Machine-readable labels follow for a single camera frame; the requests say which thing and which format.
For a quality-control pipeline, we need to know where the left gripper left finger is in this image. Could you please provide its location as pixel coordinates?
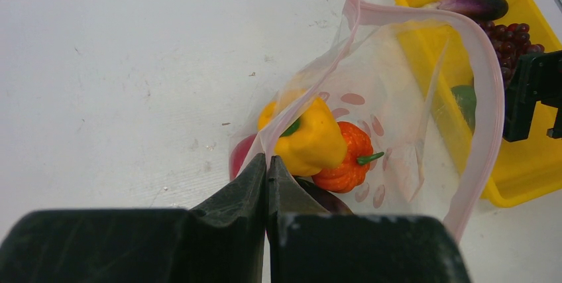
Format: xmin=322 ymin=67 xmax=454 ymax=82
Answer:
xmin=1 ymin=154 xmax=266 ymax=282

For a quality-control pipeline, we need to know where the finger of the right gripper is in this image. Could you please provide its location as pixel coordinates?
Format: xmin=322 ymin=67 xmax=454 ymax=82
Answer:
xmin=503 ymin=50 xmax=561 ymax=142

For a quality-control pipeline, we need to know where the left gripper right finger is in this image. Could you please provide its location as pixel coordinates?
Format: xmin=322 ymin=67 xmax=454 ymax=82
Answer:
xmin=266 ymin=156 xmax=470 ymax=282

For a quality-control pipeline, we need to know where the red grape bunch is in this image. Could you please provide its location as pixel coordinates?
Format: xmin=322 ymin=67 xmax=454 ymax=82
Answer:
xmin=477 ymin=21 xmax=545 ymax=87

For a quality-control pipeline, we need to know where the dark purple eggplant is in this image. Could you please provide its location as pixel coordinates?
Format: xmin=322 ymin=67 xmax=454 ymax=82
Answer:
xmin=296 ymin=178 xmax=353 ymax=215

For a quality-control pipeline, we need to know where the green orange mango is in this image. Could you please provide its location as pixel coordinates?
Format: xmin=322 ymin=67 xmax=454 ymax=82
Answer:
xmin=451 ymin=85 xmax=477 ymax=131

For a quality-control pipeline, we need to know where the small orange pumpkin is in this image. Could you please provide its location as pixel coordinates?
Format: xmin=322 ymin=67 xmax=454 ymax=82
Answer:
xmin=311 ymin=121 xmax=384 ymax=194

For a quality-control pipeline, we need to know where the red tomato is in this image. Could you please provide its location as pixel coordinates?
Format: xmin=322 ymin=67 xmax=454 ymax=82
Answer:
xmin=229 ymin=134 xmax=256 ymax=181

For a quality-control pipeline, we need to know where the yellow plastic tray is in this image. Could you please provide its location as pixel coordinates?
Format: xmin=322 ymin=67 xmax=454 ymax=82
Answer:
xmin=395 ymin=0 xmax=561 ymax=207

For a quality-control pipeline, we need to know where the yellow bell pepper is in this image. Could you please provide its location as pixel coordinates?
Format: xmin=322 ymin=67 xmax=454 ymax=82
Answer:
xmin=262 ymin=95 xmax=347 ymax=176

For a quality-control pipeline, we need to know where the clear zip top bag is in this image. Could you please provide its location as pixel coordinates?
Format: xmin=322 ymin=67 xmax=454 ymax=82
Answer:
xmin=231 ymin=0 xmax=504 ymax=240

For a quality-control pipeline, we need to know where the long purple eggplant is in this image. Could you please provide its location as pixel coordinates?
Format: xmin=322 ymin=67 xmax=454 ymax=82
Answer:
xmin=421 ymin=0 xmax=509 ymax=21

